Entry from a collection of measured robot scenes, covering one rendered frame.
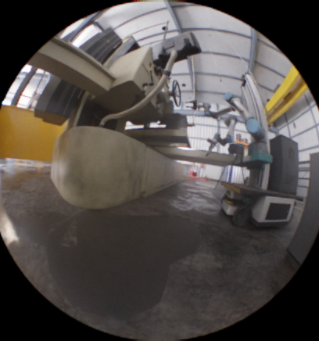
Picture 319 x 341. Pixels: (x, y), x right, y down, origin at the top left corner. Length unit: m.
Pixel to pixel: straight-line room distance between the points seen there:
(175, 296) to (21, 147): 3.09
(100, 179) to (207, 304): 0.86
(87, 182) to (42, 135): 2.37
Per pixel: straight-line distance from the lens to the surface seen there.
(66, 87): 1.37
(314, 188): 0.69
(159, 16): 8.34
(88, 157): 0.75
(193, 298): 0.42
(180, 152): 1.58
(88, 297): 0.40
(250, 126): 0.84
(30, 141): 2.95
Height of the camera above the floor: 0.38
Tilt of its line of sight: 2 degrees down
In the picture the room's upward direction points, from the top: 8 degrees clockwise
